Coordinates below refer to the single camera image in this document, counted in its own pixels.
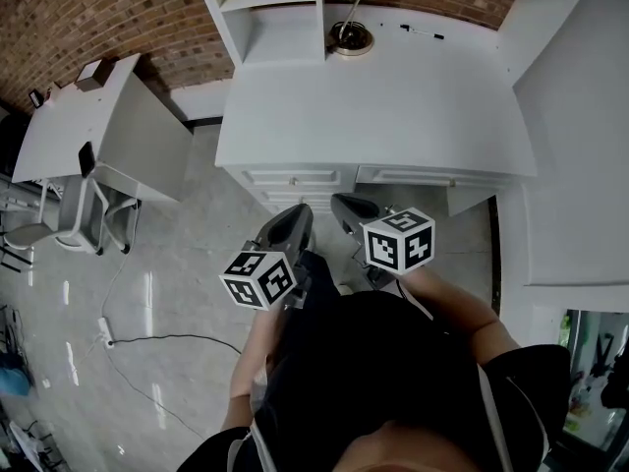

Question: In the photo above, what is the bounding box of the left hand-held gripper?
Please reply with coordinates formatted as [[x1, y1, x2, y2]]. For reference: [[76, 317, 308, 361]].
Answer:
[[218, 203, 316, 314]]

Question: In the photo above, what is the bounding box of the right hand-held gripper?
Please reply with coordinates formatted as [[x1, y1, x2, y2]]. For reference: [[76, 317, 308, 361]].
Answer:
[[330, 192, 436, 290]]

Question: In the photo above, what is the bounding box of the person's right forearm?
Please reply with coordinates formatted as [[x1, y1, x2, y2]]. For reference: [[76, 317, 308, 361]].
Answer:
[[387, 265, 523, 366]]

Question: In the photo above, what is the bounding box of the person's left forearm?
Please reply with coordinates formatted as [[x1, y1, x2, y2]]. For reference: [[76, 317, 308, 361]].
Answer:
[[220, 307, 296, 435]]

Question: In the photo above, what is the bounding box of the white desk with drawers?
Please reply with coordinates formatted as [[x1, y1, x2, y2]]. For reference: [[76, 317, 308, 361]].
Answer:
[[214, 2, 540, 221]]

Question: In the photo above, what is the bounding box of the person's black clothing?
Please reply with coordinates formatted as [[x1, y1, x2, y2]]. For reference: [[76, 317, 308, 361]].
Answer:
[[177, 249, 574, 472]]

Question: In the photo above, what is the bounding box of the black and white marker pen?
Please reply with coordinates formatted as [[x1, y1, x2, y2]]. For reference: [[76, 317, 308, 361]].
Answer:
[[398, 23, 446, 41]]

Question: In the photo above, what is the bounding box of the white power strip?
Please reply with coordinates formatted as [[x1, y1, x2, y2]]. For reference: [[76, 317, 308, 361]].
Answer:
[[96, 316, 117, 349]]

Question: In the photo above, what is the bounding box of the black phone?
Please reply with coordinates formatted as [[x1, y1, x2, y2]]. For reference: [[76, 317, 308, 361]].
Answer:
[[78, 140, 98, 177]]

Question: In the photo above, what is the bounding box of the person's head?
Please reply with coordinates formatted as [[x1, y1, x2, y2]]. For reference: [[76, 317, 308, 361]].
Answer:
[[332, 419, 476, 472]]

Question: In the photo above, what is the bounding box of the white side table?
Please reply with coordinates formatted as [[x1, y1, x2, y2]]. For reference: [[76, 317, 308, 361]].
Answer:
[[10, 52, 196, 207]]

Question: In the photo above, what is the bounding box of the brown box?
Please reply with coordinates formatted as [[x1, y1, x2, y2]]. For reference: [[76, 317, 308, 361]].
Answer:
[[73, 58, 117, 93]]

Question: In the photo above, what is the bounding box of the white chair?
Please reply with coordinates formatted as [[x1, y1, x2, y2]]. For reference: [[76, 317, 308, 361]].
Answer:
[[3, 163, 143, 258]]

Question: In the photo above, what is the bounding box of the dark framed window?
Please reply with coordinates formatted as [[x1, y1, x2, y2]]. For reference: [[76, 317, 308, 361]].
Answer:
[[559, 307, 629, 456]]

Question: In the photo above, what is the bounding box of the blue plastic bag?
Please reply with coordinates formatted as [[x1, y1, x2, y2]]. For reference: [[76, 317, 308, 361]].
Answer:
[[0, 364, 34, 398]]

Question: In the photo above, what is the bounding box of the black floor cable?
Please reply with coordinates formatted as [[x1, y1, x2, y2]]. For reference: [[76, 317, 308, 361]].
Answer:
[[108, 333, 243, 357]]

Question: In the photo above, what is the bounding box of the white harness strap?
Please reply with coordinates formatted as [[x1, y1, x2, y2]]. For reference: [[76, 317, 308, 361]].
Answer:
[[479, 366, 549, 472], [225, 369, 276, 472]]

